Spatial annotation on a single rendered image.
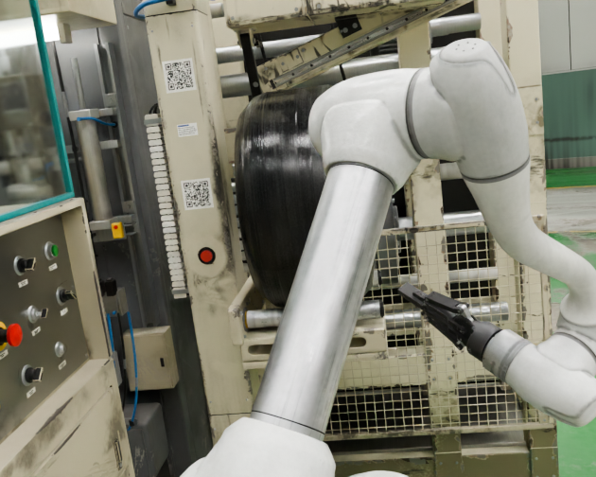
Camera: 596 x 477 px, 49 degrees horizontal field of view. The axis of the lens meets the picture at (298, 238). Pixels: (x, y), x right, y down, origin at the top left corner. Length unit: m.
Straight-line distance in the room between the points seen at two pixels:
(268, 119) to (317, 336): 0.76
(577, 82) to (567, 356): 9.44
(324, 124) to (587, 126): 9.71
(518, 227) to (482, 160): 0.14
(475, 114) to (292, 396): 0.43
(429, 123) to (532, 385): 0.55
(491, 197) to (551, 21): 9.78
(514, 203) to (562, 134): 9.67
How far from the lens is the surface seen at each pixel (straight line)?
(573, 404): 1.24
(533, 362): 1.26
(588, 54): 10.68
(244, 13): 1.90
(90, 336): 1.57
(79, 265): 1.53
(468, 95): 0.90
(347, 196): 0.92
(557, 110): 10.64
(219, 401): 1.82
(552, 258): 1.13
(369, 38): 1.99
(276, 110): 1.54
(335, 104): 1.00
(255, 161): 1.46
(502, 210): 1.00
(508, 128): 0.93
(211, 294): 1.72
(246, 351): 1.64
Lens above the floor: 1.41
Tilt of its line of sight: 11 degrees down
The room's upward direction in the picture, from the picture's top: 7 degrees counter-clockwise
